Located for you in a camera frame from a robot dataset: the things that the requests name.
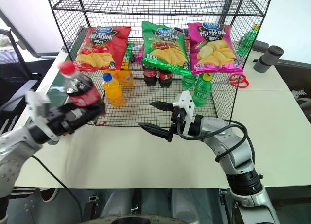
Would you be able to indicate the small pink snack packet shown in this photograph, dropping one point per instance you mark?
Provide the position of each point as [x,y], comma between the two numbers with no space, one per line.
[139,54]

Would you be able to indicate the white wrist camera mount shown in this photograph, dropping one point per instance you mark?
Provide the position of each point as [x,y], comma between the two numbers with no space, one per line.
[36,105]
[187,100]

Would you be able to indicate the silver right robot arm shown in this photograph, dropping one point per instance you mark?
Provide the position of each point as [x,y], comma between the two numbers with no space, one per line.
[240,158]

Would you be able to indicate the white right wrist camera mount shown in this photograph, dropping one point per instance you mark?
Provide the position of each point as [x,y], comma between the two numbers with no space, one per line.
[187,100]

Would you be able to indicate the cola bottle with red cap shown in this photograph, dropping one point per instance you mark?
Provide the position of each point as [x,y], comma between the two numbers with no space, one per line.
[82,90]

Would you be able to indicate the grey cylindrical motor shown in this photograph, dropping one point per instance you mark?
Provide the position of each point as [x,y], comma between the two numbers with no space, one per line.
[267,58]

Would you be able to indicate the purple snack bag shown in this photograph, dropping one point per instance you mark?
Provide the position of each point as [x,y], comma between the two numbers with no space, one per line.
[181,32]

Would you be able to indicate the green potato chips bag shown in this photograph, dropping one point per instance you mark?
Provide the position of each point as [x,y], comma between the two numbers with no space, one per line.
[165,51]

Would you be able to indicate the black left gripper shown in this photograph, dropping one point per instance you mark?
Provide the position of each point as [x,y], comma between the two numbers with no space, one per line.
[63,120]

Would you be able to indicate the red potato chips bag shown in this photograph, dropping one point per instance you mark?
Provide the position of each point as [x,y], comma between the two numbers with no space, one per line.
[104,49]

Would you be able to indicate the black office chair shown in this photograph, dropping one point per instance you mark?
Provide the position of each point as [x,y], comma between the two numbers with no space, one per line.
[14,71]

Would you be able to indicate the cola bottle with red label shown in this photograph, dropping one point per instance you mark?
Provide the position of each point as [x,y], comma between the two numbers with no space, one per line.
[165,79]
[150,77]

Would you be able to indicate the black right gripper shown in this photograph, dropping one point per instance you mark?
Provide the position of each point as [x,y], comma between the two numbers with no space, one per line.
[177,120]

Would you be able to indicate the orange soda bottle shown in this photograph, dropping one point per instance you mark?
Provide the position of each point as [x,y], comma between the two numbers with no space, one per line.
[126,78]
[114,92]
[110,72]

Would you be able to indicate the small green snack packet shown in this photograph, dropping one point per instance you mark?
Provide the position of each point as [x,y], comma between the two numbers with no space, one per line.
[130,52]

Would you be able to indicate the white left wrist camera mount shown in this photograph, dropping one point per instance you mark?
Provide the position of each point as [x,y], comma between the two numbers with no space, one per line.
[36,105]

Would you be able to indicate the green conveyor belt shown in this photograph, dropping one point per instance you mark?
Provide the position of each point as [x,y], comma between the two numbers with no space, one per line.
[56,92]

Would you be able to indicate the magenta potato chips bag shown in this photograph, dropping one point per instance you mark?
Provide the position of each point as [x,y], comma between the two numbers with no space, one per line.
[213,49]

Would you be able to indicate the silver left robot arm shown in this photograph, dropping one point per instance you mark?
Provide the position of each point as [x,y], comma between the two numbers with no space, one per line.
[14,148]

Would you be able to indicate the silver robot lower body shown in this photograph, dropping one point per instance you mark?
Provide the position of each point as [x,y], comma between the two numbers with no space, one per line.
[145,202]

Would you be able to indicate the black and white shoe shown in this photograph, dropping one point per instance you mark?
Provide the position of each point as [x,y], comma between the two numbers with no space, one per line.
[48,194]

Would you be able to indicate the black trousers with white stripes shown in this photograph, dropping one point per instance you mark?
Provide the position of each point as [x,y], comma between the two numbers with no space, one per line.
[17,193]

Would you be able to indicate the red scissors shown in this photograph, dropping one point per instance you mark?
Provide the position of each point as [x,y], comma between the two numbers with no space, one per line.
[239,81]

